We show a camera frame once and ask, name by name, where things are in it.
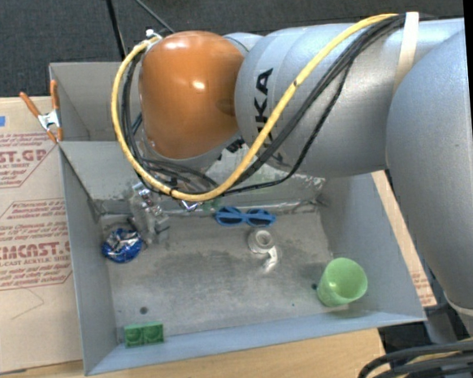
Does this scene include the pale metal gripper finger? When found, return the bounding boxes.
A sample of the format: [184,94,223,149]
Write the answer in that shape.
[128,182,155,235]
[143,203,172,247]

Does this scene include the blue and white crumpled packet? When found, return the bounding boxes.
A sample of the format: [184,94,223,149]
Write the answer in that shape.
[99,226,147,266]

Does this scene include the blue sunglasses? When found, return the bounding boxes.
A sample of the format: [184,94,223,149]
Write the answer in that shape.
[214,202,278,232]

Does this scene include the grey metal bin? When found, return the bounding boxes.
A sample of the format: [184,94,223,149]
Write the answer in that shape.
[48,35,431,378]

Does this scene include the green toy brick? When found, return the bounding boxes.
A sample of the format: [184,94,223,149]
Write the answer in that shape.
[123,320,167,349]

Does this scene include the brown cardboard board red print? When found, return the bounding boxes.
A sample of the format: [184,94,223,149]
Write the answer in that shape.
[0,62,441,377]

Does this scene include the light green cup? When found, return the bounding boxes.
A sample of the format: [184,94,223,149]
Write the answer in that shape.
[314,254,371,309]

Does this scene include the black cylinder on white bracket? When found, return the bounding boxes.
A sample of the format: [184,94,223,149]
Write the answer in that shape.
[215,137,246,161]

